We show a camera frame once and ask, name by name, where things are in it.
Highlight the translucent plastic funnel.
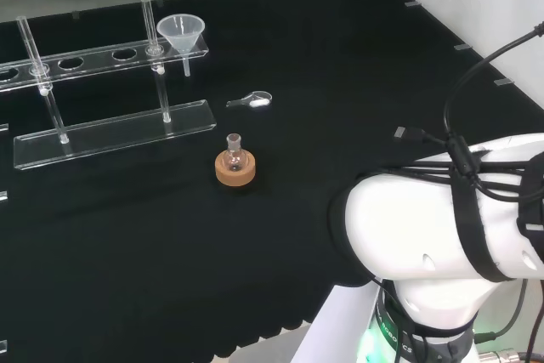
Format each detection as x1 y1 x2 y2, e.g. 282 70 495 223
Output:
156 14 207 78

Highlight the cork flask ring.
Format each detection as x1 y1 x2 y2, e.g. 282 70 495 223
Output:
214 149 258 188

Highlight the glass weighing funnel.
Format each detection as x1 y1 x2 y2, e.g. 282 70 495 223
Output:
226 90 273 110

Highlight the clear acrylic funnel stand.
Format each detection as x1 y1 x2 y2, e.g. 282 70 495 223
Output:
0 0 217 171

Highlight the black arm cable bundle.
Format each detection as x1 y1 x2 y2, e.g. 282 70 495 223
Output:
394 22 544 201

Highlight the black bench cloth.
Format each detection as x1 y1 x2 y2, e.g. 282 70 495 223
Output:
0 0 544 361

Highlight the small round-bottom glass flask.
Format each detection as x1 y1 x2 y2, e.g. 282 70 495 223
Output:
224 133 247 173

